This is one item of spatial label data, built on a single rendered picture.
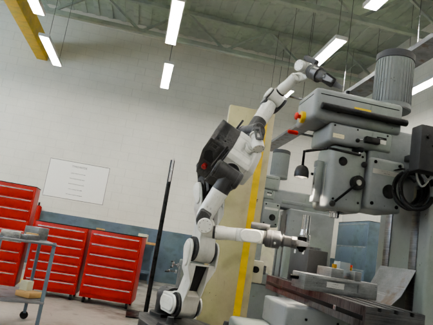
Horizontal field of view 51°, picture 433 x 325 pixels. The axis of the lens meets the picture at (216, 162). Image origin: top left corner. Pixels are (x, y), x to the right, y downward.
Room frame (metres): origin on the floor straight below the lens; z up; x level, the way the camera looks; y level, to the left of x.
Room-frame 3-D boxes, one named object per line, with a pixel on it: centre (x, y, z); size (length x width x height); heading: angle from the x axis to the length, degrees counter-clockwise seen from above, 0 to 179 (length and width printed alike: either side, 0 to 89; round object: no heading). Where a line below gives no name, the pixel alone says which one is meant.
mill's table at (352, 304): (2.29, -0.62, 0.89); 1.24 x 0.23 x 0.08; 9
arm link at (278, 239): (2.32, -0.39, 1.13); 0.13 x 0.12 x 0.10; 174
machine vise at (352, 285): (2.14, -0.62, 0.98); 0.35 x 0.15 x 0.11; 101
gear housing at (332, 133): (2.30, -0.67, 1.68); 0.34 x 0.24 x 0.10; 99
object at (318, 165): (2.27, -0.51, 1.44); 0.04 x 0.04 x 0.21; 9
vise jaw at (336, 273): (2.13, -0.59, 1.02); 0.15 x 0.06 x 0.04; 11
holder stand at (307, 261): (2.65, -0.60, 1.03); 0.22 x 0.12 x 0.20; 16
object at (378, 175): (2.32, -0.82, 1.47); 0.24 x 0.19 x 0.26; 9
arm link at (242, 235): (2.32, -0.22, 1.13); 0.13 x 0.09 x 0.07; 83
